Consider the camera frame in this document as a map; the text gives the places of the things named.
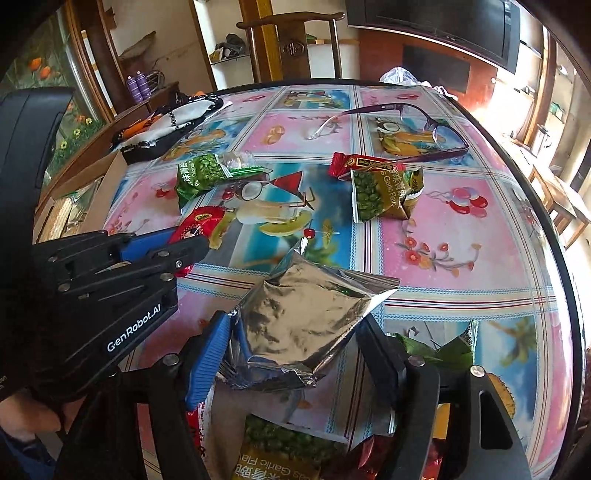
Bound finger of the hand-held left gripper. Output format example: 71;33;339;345
115;230;186;260
133;235;212;281

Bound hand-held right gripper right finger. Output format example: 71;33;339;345
355;315;529;480

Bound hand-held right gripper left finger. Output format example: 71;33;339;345
55;311;232;480

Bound red and yellow snack packet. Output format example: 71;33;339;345
168;206;238;278

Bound brown cardboard box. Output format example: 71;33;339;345
34;150;130;243

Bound silver foil snack packet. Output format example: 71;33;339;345
217;247;402;393

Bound person's left hand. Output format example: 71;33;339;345
0;390;63;437

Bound green pea snack packet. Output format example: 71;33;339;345
231;413;352;480
394;318;478;372
350;166;426;223
175;154;273;213

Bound red and white snack packet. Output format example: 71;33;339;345
187;401;218;480

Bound clear candy wrapper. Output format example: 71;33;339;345
219;151;259;169

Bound orange printed bag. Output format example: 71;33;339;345
122;115;160;139

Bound black and white cloth bag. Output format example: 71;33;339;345
113;92;234;164

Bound printed tablecloth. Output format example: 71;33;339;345
34;82;585;480

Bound wooden side cabinet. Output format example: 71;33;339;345
108;82;181;123

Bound red candy bar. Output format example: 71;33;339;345
328;152;407;183

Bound brown cloth bundle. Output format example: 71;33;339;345
117;34;153;63

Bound purple-framed glasses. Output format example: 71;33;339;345
305;102;471;166

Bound wooden stool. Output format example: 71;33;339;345
526;161;583;250

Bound wooden chair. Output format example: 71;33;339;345
236;11;346;84

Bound reddish wooden tv cabinet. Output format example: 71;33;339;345
358;39;497;109

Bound black television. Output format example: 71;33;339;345
345;0;522;75

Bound flower wall mural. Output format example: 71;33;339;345
0;11;112;181

